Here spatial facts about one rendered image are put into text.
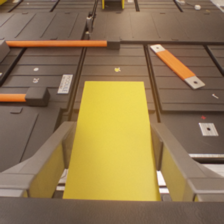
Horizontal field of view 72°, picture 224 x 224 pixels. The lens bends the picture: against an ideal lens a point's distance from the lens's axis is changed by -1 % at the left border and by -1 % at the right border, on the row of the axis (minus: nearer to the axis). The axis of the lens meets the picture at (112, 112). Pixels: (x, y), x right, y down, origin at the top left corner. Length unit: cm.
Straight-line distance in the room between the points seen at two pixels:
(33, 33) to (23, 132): 31
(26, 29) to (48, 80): 23
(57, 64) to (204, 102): 29
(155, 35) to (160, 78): 16
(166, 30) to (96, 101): 35
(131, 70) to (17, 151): 24
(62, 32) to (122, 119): 36
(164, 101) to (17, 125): 23
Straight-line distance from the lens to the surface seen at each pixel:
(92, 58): 36
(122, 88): 18
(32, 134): 24
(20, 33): 51
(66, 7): 66
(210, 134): 27
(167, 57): 37
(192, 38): 46
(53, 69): 35
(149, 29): 47
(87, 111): 16
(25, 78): 35
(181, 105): 28
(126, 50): 39
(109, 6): 65
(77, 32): 46
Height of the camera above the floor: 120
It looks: 52 degrees down
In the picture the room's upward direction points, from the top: 1 degrees counter-clockwise
